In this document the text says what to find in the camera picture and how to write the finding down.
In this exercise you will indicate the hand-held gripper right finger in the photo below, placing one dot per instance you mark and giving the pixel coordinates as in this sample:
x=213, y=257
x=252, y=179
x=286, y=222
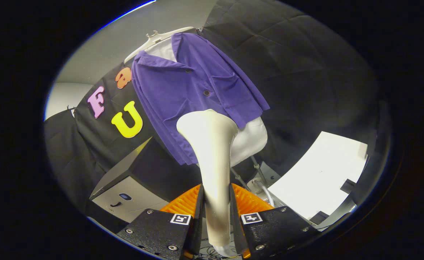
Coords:
x=235, y=224

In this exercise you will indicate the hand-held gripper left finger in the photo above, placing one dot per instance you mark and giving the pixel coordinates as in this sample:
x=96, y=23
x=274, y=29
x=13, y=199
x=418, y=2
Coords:
x=197, y=220

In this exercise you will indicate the white garment steamer head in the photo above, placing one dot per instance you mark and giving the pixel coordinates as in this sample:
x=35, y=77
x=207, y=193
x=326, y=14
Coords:
x=212, y=151

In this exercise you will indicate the purple jacket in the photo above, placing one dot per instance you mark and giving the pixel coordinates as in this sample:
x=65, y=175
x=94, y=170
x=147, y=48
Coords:
x=183, y=94

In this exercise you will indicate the white clothes hanger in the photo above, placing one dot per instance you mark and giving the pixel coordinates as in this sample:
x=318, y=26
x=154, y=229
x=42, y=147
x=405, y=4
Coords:
x=154, y=38

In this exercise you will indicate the metal stand pole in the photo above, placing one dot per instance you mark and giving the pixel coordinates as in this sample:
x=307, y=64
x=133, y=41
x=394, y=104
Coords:
x=240, y=179
x=258, y=171

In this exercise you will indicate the metal stand base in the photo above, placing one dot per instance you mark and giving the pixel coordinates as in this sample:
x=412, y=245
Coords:
x=269, y=173

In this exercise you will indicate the white mannequin torso form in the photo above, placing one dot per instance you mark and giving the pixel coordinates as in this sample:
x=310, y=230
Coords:
x=249, y=139

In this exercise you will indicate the white flat board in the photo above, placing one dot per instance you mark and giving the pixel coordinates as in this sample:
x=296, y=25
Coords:
x=316, y=173

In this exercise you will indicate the black backdrop cloth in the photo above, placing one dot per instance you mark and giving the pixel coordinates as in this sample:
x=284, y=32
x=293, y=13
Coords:
x=305, y=72

